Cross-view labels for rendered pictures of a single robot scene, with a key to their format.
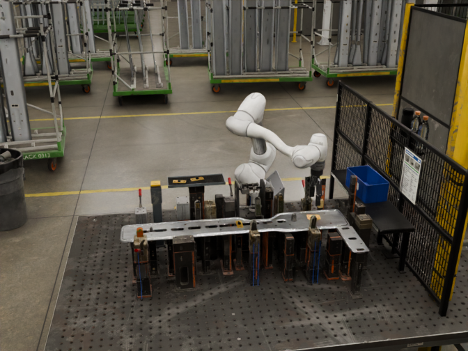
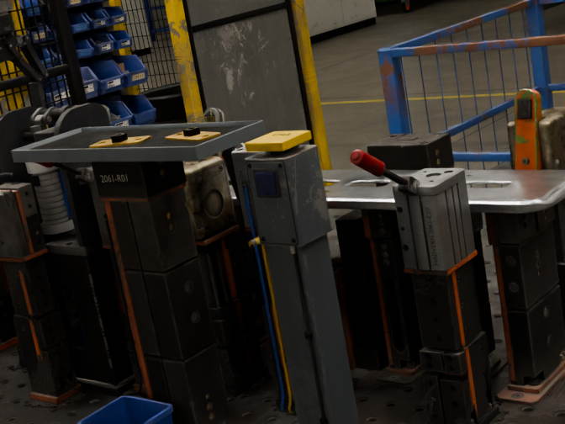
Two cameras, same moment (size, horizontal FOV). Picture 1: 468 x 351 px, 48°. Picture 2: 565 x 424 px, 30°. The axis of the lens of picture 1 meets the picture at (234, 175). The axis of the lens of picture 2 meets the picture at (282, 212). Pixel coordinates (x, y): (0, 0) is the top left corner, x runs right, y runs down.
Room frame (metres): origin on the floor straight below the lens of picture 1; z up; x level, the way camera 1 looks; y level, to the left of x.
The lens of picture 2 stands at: (3.90, 1.47, 1.40)
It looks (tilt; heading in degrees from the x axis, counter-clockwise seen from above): 14 degrees down; 229
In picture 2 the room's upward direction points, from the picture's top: 10 degrees counter-clockwise
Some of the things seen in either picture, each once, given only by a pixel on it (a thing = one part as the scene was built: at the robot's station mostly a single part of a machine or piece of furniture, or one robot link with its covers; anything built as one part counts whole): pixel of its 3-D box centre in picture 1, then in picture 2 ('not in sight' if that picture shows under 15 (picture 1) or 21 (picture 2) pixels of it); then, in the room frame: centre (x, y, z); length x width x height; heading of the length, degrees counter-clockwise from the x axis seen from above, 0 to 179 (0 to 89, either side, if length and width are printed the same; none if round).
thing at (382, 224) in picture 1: (368, 197); not in sight; (3.13, -0.89, 1.02); 0.90 x 0.22 x 0.03; 9
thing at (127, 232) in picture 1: (236, 225); (206, 182); (2.78, -0.01, 1.00); 1.38 x 0.22 x 0.02; 99
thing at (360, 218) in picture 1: (361, 242); not in sight; (2.78, -0.78, 0.88); 0.08 x 0.08 x 0.36; 9
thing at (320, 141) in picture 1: (317, 147); not in sight; (2.86, -0.49, 1.48); 0.13 x 0.11 x 0.16; 145
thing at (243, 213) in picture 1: (249, 215); (80, 246); (3.01, -0.10, 0.94); 0.18 x 0.13 x 0.49; 99
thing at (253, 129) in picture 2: (196, 180); (132, 142); (3.09, 0.25, 1.16); 0.37 x 0.14 x 0.02; 99
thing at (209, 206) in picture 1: (210, 229); (216, 276); (2.92, 0.15, 0.89); 0.13 x 0.11 x 0.38; 9
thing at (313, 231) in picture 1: (313, 255); not in sight; (2.65, -0.47, 0.87); 0.12 x 0.09 x 0.35; 9
